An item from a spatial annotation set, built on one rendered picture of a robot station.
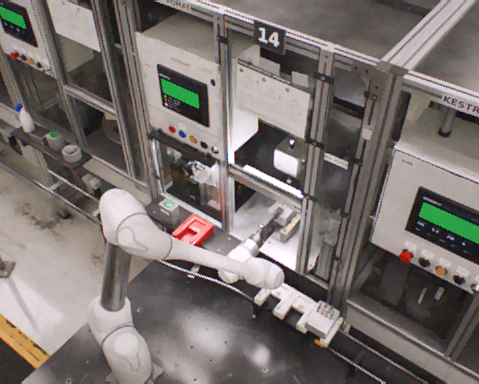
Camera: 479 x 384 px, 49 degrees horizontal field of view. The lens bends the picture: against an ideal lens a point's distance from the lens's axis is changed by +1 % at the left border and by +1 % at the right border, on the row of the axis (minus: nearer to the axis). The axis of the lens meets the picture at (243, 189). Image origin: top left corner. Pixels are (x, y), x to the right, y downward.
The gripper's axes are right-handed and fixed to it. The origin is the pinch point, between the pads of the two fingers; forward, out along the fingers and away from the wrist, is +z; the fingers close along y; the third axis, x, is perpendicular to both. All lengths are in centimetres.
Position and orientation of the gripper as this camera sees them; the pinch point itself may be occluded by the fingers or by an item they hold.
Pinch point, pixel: (277, 216)
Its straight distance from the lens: 241.9
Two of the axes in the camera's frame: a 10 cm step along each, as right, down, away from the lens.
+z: 5.9, -6.0, 5.4
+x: -8.1, -4.2, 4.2
